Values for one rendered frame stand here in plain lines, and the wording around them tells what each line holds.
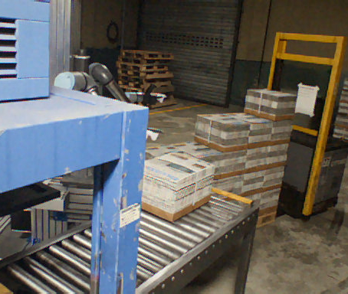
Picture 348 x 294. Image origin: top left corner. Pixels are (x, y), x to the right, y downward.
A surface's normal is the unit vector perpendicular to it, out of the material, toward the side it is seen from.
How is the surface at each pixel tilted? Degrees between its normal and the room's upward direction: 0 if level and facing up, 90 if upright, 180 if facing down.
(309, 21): 90
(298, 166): 90
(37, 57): 90
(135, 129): 90
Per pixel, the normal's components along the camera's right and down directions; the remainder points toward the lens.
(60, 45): -0.01, 0.28
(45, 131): 0.81, 0.23
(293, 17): -0.58, 0.18
